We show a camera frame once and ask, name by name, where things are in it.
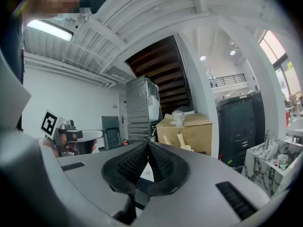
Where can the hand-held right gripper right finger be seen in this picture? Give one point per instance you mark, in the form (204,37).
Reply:
(170,171)

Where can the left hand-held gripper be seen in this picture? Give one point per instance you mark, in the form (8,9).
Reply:
(49,124)

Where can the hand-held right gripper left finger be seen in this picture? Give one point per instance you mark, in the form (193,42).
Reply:
(123,171)

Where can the small red cup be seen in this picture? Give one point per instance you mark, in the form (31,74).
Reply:
(274,162)

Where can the small white cup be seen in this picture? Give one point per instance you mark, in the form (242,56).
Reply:
(282,158)

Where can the small green cup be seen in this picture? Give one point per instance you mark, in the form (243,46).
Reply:
(283,166)

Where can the person's left hand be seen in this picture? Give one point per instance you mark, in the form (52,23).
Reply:
(63,139)

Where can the white rectangular sink basin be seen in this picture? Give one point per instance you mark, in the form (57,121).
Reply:
(146,174)

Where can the red fire extinguisher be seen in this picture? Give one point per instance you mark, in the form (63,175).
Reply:
(125,142)

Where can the white door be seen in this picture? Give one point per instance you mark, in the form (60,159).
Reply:
(123,119)

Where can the low dark grey appliance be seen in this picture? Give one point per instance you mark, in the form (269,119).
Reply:
(139,132)

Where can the brown cardboard box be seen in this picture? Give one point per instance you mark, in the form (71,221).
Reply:
(194,133)

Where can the crumpled clear plastic wrap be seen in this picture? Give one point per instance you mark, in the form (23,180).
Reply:
(178,118)

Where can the tall grey appliance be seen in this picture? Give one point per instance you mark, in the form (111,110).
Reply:
(137,100)

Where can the white foam appliance part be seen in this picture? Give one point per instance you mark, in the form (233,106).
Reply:
(154,103)

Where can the dark wooden staircase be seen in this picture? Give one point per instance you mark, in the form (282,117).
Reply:
(163,72)

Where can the white organizer tray with items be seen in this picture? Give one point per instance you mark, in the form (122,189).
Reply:
(265,171)

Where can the black balcony railing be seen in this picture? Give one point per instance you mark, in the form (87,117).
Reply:
(228,80)

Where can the long ceiling lamp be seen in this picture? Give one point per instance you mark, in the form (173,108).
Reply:
(50,30)

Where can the large window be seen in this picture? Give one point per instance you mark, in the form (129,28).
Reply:
(281,60)

